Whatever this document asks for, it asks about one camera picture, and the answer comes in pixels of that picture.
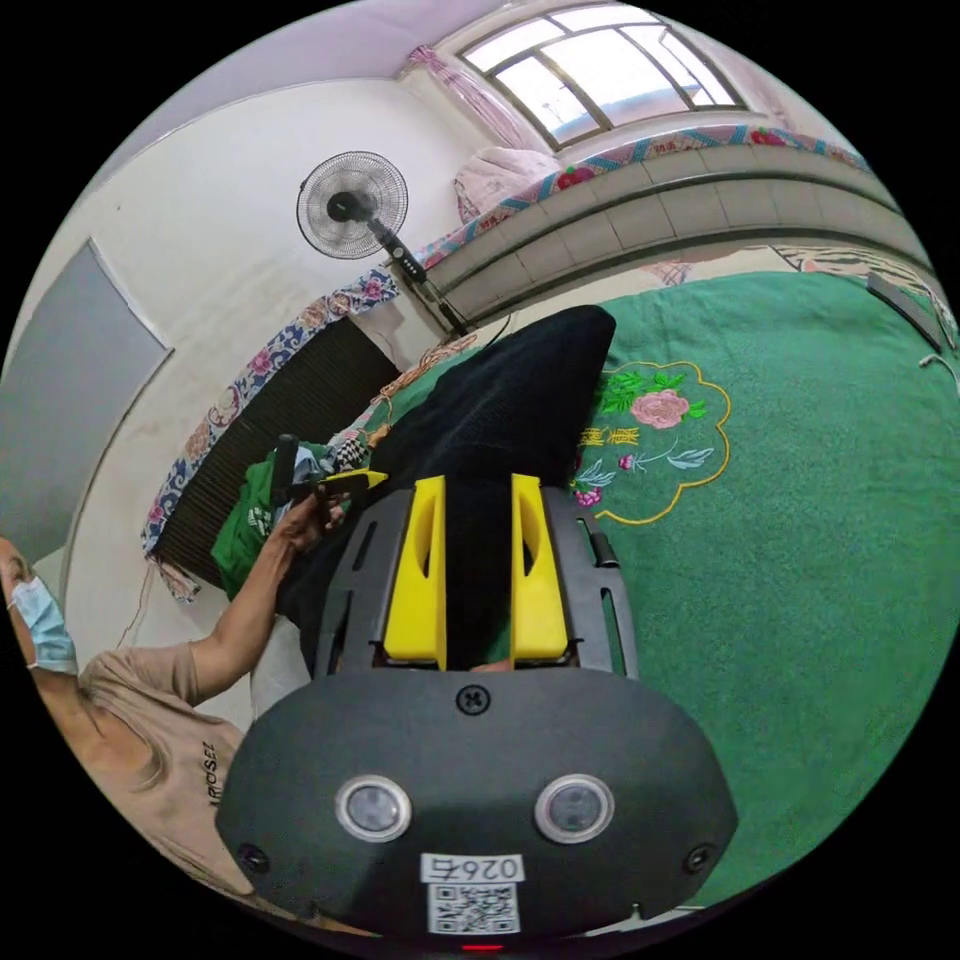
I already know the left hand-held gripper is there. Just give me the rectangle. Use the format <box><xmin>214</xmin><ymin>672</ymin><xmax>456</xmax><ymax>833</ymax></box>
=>
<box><xmin>287</xmin><ymin>468</ymin><xmax>390</xmax><ymax>535</ymax></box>

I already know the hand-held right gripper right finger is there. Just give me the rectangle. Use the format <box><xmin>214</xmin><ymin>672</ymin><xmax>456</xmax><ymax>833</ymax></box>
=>
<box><xmin>510</xmin><ymin>473</ymin><xmax>570</xmax><ymax>670</ymax></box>

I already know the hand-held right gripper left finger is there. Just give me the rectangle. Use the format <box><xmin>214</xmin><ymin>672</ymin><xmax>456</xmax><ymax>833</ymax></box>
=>
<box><xmin>382</xmin><ymin>474</ymin><xmax>449</xmax><ymax>671</ymax></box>

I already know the black jacket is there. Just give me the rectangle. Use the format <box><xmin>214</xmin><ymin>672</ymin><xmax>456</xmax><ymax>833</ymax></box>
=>
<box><xmin>275</xmin><ymin>303</ymin><xmax>619</xmax><ymax>674</ymax></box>

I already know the person's left forearm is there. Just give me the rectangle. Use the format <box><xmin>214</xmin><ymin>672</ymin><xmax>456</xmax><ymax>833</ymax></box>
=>
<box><xmin>203</xmin><ymin>533</ymin><xmax>301</xmax><ymax>665</ymax></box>

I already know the person's left hand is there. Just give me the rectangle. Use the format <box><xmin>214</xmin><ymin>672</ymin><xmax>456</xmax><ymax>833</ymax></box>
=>
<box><xmin>271</xmin><ymin>491</ymin><xmax>351</xmax><ymax>558</ymax></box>

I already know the dark cabinet with floral cloth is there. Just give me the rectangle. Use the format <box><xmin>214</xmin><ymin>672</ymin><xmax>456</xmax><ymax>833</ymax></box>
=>
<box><xmin>140</xmin><ymin>268</ymin><xmax>404</xmax><ymax>605</ymax></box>

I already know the pile of clothes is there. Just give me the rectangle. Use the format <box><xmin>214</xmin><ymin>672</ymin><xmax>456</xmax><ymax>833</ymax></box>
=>
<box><xmin>209</xmin><ymin>440</ymin><xmax>393</xmax><ymax>603</ymax></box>

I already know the bed with green embroidered blanket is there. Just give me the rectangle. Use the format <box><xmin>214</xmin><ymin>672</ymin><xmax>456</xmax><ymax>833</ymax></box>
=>
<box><xmin>358</xmin><ymin>245</ymin><xmax>960</xmax><ymax>913</ymax></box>

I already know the black standing fan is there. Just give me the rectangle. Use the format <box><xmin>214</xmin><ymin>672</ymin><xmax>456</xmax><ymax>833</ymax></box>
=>
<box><xmin>295</xmin><ymin>149</ymin><xmax>472</xmax><ymax>337</ymax></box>

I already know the grey door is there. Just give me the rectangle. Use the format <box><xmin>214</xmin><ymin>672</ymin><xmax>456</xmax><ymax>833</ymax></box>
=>
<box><xmin>0</xmin><ymin>238</ymin><xmax>175</xmax><ymax>562</ymax></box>

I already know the person's body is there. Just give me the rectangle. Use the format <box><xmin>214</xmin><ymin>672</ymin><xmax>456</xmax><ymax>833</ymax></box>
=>
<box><xmin>0</xmin><ymin>533</ymin><xmax>380</xmax><ymax>939</ymax></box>

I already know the pink rolled quilt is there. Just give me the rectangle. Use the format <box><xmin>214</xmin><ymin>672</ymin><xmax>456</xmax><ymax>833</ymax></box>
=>
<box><xmin>452</xmin><ymin>145</ymin><xmax>565</xmax><ymax>225</ymax></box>

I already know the pink curtain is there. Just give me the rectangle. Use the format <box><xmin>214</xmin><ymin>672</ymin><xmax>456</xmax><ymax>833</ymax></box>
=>
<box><xmin>407</xmin><ymin>44</ymin><xmax>543</xmax><ymax>154</ymax></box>

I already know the tiled ledge with printed sheet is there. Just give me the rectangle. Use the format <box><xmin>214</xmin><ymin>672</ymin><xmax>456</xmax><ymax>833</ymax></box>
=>
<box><xmin>414</xmin><ymin>122</ymin><xmax>928</xmax><ymax>320</ymax></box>

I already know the black flat device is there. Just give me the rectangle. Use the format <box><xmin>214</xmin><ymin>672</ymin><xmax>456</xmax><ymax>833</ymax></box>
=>
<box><xmin>865</xmin><ymin>270</ymin><xmax>944</xmax><ymax>351</ymax></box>

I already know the window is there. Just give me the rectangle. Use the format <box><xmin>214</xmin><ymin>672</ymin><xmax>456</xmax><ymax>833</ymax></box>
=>
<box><xmin>457</xmin><ymin>5</ymin><xmax>753</xmax><ymax>153</ymax></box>

